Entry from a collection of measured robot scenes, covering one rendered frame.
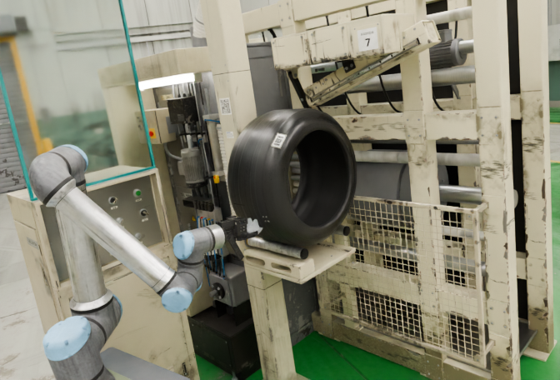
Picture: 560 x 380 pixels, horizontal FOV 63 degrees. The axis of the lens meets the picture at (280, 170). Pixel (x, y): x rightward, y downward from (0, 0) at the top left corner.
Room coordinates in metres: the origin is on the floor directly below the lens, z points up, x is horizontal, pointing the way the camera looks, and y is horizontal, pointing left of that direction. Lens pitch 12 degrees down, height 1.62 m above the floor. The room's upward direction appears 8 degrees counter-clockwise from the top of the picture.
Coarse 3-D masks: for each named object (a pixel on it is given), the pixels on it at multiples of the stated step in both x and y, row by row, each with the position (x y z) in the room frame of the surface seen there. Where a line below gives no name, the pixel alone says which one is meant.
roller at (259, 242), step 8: (248, 240) 1.97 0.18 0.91; (256, 240) 1.93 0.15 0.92; (264, 240) 1.91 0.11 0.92; (264, 248) 1.89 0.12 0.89; (272, 248) 1.85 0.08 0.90; (280, 248) 1.81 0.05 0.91; (288, 248) 1.78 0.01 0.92; (296, 248) 1.76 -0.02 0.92; (304, 248) 1.74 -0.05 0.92; (296, 256) 1.75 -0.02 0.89; (304, 256) 1.74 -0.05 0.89
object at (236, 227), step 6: (234, 216) 1.70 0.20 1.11; (216, 222) 1.62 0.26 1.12; (222, 222) 1.60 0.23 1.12; (228, 222) 1.62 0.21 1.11; (234, 222) 1.64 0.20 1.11; (240, 222) 1.65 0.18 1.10; (246, 222) 1.65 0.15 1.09; (222, 228) 1.60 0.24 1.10; (228, 228) 1.62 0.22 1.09; (234, 228) 1.63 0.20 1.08; (240, 228) 1.63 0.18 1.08; (246, 228) 1.66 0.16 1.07; (228, 234) 1.61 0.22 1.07; (234, 234) 1.63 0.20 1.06; (240, 234) 1.63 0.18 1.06; (246, 234) 1.65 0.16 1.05; (240, 240) 1.63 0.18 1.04
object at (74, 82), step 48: (0, 0) 1.81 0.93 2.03; (48, 0) 1.93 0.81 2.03; (96, 0) 2.06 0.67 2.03; (0, 48) 1.79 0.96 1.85; (48, 48) 1.90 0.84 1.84; (96, 48) 2.03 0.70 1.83; (48, 96) 1.87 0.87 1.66; (96, 96) 2.00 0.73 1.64; (48, 144) 1.84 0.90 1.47; (96, 144) 1.97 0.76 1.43; (144, 144) 2.12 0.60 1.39
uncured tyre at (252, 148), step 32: (256, 128) 1.84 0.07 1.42; (288, 128) 1.76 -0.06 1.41; (320, 128) 1.84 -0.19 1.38; (256, 160) 1.72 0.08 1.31; (288, 160) 1.71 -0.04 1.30; (320, 160) 2.18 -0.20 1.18; (352, 160) 1.98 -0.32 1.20; (256, 192) 1.69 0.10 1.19; (320, 192) 2.14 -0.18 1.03; (352, 192) 1.96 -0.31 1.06; (288, 224) 1.69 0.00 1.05; (320, 224) 1.99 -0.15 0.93
